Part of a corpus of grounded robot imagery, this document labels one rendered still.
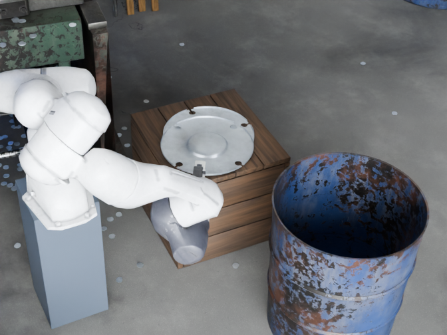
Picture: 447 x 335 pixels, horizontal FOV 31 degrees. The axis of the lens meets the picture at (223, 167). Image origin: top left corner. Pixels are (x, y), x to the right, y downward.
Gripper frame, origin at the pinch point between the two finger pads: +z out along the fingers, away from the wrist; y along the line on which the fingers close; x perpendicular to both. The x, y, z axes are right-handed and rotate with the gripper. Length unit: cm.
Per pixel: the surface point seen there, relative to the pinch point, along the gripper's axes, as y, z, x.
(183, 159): -6.2, 16.3, 6.1
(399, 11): -19, 184, -83
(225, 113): -3.5, 41.5, -5.6
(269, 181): -14.9, 19.7, -20.8
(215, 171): -7.0, 11.4, -4.0
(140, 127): -4.8, 31.9, 21.4
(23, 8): 30, 40, 58
